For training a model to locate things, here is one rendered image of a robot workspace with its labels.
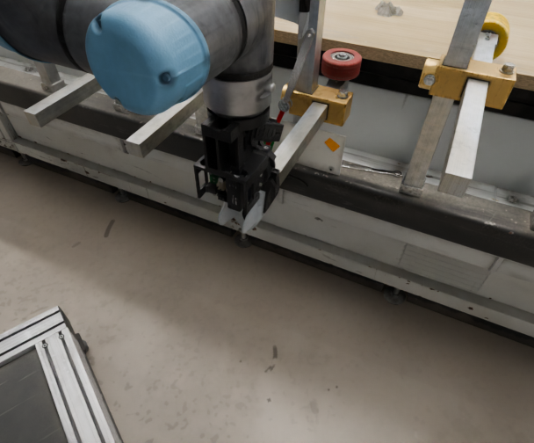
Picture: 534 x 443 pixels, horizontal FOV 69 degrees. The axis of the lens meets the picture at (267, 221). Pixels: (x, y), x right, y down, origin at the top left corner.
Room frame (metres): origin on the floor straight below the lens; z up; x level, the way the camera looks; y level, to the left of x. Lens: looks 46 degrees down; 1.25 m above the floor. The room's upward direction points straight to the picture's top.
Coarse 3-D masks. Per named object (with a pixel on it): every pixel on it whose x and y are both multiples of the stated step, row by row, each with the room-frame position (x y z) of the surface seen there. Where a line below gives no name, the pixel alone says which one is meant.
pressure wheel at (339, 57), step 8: (336, 48) 0.82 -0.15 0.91; (344, 48) 0.82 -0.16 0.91; (328, 56) 0.78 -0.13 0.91; (336, 56) 0.79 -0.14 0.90; (344, 56) 0.78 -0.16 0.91; (352, 56) 0.79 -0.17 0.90; (360, 56) 0.79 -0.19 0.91; (328, 64) 0.76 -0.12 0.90; (336, 64) 0.75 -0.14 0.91; (344, 64) 0.75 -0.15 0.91; (352, 64) 0.75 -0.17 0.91; (360, 64) 0.77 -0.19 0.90; (328, 72) 0.76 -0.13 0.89; (336, 72) 0.75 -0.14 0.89; (344, 72) 0.75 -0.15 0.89; (352, 72) 0.75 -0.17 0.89; (344, 80) 0.75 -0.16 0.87
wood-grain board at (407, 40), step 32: (352, 0) 1.15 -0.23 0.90; (384, 0) 1.15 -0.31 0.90; (416, 0) 1.15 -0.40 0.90; (448, 0) 1.15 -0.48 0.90; (512, 0) 1.15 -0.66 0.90; (288, 32) 0.93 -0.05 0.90; (352, 32) 0.93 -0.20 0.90; (384, 32) 0.93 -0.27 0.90; (416, 32) 0.93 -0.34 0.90; (448, 32) 0.93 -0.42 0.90; (512, 32) 0.93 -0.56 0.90; (416, 64) 0.81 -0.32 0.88
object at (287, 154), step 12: (336, 84) 0.76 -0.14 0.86; (312, 108) 0.66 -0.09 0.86; (324, 108) 0.66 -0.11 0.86; (300, 120) 0.62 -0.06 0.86; (312, 120) 0.62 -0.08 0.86; (300, 132) 0.59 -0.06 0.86; (312, 132) 0.60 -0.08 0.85; (288, 144) 0.55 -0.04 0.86; (300, 144) 0.55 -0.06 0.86; (288, 156) 0.51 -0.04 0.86; (276, 168) 0.49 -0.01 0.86; (288, 168) 0.51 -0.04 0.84
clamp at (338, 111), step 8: (320, 88) 0.72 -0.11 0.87; (328, 88) 0.72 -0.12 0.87; (296, 96) 0.71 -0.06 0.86; (304, 96) 0.70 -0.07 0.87; (312, 96) 0.69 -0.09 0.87; (320, 96) 0.69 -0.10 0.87; (328, 96) 0.69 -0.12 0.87; (336, 96) 0.69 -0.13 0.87; (352, 96) 0.70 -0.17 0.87; (296, 104) 0.71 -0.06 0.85; (304, 104) 0.70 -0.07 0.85; (328, 104) 0.68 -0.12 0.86; (336, 104) 0.67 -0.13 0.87; (344, 104) 0.67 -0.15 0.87; (296, 112) 0.71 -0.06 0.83; (304, 112) 0.70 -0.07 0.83; (328, 112) 0.68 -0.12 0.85; (336, 112) 0.67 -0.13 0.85; (344, 112) 0.66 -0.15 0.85; (328, 120) 0.68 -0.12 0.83; (336, 120) 0.67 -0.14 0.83; (344, 120) 0.67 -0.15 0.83
